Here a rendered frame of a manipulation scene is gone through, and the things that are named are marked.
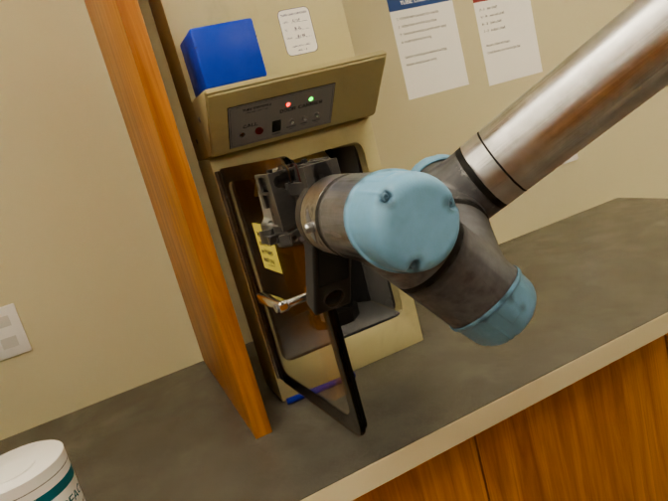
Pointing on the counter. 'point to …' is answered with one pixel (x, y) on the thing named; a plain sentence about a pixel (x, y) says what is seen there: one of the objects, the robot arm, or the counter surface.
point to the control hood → (362, 101)
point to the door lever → (280, 301)
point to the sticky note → (267, 251)
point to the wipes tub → (39, 474)
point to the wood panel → (176, 202)
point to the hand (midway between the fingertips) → (277, 224)
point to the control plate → (245, 116)
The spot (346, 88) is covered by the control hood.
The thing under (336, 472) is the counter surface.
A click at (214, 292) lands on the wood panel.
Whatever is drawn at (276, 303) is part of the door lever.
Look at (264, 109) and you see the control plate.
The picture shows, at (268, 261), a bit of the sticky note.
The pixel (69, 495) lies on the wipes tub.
